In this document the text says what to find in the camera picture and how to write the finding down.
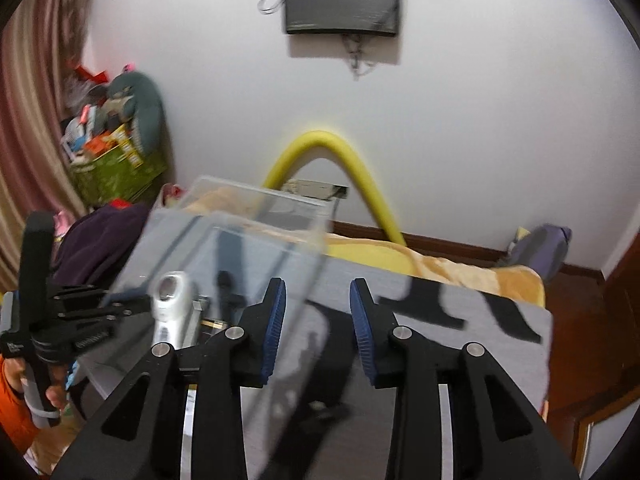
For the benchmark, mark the white handheld massager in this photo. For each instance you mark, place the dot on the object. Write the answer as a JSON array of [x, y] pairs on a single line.
[[170, 310]]

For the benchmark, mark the dark purple cloth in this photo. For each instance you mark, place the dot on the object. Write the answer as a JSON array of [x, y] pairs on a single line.
[[100, 240]]

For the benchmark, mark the person's left hand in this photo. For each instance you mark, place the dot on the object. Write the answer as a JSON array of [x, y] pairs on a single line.
[[56, 394]]

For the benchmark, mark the pink striped curtain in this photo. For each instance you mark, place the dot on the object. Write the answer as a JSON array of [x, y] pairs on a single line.
[[35, 135]]

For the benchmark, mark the clear plastic bag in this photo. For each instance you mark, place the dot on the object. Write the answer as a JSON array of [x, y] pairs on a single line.
[[80, 95]]

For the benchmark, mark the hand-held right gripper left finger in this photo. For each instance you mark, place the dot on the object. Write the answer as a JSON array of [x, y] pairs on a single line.
[[272, 330]]

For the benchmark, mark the wooden baseboard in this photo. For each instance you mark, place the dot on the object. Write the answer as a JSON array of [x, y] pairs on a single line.
[[450, 245]]

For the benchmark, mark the colourful fleece blanket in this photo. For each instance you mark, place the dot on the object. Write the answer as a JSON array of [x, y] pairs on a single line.
[[450, 270]]

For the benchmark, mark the silver metal tube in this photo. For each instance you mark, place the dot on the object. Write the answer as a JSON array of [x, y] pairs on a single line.
[[199, 305]]

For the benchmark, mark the blue grey bag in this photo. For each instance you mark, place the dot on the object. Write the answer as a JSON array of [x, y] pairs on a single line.
[[540, 250]]

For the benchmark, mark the red paper bag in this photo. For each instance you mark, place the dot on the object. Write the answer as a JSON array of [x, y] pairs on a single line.
[[90, 72]]

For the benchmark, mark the pile of small boxes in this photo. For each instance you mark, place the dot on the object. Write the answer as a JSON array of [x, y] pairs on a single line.
[[100, 145]]

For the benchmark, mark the grey shark plush toy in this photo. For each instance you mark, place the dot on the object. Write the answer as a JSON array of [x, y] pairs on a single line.
[[145, 110]]

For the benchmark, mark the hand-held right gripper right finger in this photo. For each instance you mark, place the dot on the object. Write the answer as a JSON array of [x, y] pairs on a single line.
[[362, 330]]

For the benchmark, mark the green storage basket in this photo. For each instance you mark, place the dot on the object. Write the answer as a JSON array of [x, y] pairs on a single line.
[[115, 180]]

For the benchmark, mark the clear acrylic box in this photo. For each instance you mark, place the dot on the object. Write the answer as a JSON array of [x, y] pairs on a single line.
[[280, 230]]

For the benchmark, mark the black and gold bottle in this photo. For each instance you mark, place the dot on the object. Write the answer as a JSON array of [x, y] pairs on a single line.
[[212, 327]]

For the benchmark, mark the grey rug with black letters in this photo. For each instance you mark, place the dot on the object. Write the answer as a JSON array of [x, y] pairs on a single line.
[[500, 365]]

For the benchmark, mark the pink plush toy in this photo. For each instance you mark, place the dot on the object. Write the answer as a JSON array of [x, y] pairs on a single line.
[[61, 225]]

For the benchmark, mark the red cloth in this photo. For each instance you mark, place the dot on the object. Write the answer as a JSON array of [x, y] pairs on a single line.
[[121, 204]]

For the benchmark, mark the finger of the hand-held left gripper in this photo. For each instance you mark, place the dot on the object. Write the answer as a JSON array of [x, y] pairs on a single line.
[[110, 312], [80, 292]]

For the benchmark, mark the wooden door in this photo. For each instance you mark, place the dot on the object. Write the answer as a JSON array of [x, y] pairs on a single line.
[[625, 285]]

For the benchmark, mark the yellow foam tube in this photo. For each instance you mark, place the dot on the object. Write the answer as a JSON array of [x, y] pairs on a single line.
[[360, 170]]

